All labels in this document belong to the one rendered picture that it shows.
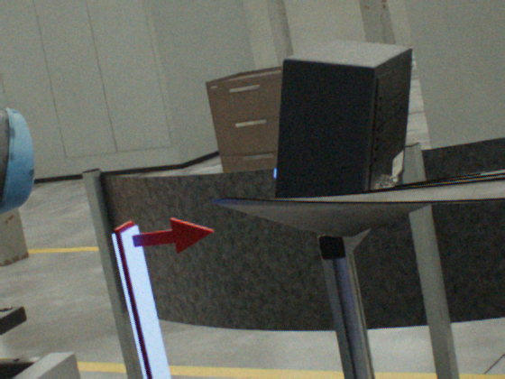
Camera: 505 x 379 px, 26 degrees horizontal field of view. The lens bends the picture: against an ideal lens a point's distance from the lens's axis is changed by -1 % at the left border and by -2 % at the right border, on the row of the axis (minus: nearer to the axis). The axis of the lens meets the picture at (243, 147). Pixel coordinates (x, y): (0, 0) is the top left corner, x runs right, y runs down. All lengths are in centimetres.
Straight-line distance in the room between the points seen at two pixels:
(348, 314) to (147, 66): 923
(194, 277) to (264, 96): 468
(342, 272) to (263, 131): 627
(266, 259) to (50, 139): 888
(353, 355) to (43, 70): 1016
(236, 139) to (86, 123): 366
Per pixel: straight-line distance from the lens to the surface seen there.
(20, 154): 126
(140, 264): 75
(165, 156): 1051
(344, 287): 126
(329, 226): 79
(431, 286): 247
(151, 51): 1039
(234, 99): 759
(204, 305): 285
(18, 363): 123
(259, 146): 755
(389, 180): 136
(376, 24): 1199
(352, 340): 128
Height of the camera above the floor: 131
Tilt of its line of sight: 7 degrees down
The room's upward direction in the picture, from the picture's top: 11 degrees counter-clockwise
